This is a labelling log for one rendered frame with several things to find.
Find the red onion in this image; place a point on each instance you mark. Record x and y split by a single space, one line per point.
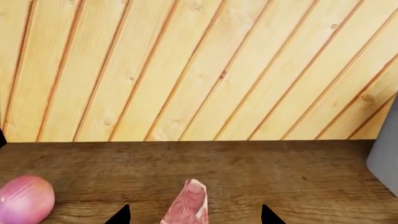
25 200

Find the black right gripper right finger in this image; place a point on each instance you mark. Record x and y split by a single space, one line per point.
269 217

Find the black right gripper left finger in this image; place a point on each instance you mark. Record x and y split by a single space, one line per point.
122 217

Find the raw steak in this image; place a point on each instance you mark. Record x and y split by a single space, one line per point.
187 205

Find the black pan edge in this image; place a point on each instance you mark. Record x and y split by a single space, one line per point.
2 138

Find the grey appliance body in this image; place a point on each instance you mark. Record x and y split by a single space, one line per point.
385 154

